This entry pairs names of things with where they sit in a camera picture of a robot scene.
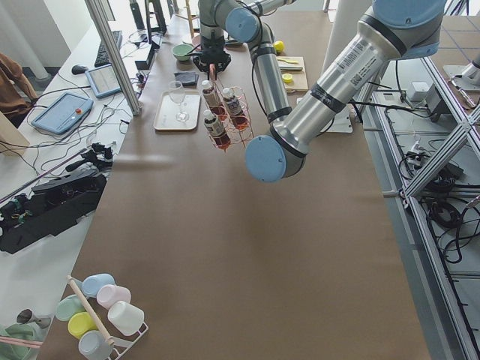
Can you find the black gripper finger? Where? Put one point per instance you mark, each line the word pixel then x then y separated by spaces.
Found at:
pixel 201 63
pixel 222 63

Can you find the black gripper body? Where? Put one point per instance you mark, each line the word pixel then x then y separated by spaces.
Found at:
pixel 212 46

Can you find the copper wire bottle basket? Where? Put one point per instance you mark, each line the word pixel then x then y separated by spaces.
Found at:
pixel 226 118

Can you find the tea bottle white cap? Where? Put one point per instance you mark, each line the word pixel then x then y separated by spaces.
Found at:
pixel 234 109
pixel 216 129

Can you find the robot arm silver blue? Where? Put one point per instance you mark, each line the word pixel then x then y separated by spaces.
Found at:
pixel 388 30

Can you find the pink bowl with ice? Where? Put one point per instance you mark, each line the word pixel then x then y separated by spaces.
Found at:
pixel 196 42

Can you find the grey folded cloth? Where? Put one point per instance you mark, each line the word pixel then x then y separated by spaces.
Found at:
pixel 187 78

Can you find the small mint green bowl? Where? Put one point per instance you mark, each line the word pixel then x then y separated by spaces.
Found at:
pixel 182 52

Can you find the clear wine glass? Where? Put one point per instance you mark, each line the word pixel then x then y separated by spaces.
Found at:
pixel 177 95

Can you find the cream serving tray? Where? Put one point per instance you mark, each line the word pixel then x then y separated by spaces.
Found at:
pixel 165 118

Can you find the half lemon slice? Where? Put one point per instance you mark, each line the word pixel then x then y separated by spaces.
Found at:
pixel 287 77

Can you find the wooden cutting board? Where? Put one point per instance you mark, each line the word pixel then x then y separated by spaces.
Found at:
pixel 298 71

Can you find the yellow plastic knife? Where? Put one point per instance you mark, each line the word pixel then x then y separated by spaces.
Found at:
pixel 288 61

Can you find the blue teach pendant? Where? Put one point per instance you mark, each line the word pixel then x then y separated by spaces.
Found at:
pixel 63 114
pixel 103 81

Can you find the black computer mouse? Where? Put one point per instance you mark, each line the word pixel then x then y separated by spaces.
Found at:
pixel 78 69

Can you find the black equipment case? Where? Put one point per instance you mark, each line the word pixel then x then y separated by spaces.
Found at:
pixel 52 208

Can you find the light blue plastic cup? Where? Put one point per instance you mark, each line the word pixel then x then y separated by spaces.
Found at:
pixel 92 284

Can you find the pink plastic cup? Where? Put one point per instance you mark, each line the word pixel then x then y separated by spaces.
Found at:
pixel 109 294

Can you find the white plastic cup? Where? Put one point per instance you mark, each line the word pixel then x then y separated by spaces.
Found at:
pixel 127 318

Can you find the green plastic cup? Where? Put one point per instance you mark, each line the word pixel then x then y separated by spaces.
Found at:
pixel 68 307

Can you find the yellow plastic cup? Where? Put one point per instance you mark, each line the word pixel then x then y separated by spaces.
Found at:
pixel 80 323

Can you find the grey plastic cup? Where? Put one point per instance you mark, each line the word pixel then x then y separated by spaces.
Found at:
pixel 93 346

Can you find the steel cocktail jigger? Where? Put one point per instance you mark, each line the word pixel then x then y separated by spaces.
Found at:
pixel 27 316

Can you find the green bowl with utensils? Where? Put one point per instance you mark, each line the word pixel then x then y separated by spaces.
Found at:
pixel 20 341

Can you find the aluminium frame post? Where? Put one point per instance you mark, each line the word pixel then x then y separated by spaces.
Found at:
pixel 99 17

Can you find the white wire cup rack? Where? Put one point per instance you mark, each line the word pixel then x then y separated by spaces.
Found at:
pixel 121 343

